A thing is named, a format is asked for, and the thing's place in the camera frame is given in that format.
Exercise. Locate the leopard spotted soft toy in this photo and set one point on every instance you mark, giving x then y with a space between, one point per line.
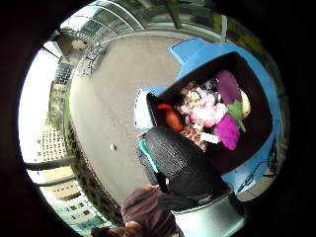
194 135

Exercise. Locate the white label tag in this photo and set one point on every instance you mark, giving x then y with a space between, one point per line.
210 137

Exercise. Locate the orange soft toy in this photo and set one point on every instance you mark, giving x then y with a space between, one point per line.
173 120

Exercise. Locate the magenta soft toy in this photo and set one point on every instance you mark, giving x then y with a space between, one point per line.
227 131

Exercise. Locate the pink and white soft toy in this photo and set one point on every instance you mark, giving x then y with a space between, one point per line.
207 110

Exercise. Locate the the person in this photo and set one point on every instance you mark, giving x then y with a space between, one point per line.
144 210

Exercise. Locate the small white floor object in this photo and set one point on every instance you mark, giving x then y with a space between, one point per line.
113 146

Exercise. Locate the black and white soft toy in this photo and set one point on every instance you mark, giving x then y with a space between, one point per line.
210 87

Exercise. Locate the black plastic bin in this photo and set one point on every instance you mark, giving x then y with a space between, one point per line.
256 131

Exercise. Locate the beige soft toy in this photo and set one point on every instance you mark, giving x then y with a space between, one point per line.
245 103

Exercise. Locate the purple eggplant soft toy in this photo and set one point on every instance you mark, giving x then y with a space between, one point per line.
227 86

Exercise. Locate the blue table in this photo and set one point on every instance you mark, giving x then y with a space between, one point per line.
197 52

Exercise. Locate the tall pale building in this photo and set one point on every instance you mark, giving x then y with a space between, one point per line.
51 141

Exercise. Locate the dark railing bar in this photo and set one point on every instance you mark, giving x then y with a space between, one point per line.
49 163

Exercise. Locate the metal fence railing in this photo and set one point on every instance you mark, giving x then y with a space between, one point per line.
90 59

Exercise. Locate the grey metal pole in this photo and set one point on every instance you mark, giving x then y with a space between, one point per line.
223 29

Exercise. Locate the glass canopy roof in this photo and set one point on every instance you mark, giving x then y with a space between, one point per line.
108 18

